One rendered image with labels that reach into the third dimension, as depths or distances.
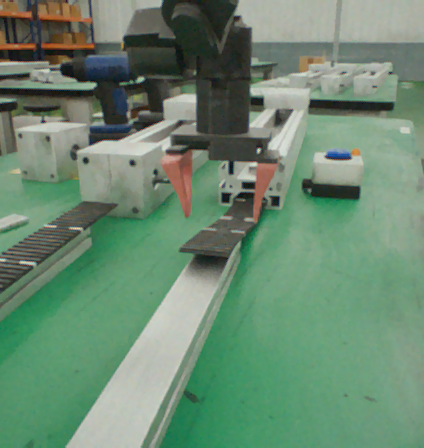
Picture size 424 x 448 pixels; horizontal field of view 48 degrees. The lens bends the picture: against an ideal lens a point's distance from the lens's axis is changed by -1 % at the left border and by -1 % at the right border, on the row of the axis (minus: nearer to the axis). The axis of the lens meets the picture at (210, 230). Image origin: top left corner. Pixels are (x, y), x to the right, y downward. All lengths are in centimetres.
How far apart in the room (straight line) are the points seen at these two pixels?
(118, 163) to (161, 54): 23
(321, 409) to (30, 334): 25
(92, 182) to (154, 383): 44
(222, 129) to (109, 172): 26
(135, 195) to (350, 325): 37
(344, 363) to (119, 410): 19
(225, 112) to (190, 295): 19
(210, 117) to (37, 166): 52
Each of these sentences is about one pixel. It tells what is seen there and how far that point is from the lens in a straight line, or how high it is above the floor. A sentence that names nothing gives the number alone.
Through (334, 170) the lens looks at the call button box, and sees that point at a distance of 81.
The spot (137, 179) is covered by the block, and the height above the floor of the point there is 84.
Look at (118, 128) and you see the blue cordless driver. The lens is 114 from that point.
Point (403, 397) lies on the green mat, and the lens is 39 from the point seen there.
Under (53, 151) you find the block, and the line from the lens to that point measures 92.
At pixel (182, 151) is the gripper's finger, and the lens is 53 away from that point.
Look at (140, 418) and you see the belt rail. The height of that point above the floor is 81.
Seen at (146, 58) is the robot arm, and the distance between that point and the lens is 53.
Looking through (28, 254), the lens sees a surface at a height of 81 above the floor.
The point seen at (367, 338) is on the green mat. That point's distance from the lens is 45.
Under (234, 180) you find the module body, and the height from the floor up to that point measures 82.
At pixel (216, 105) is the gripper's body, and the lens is 50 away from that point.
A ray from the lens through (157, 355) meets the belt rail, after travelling 36.
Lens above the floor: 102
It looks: 21 degrees down
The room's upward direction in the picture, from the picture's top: straight up
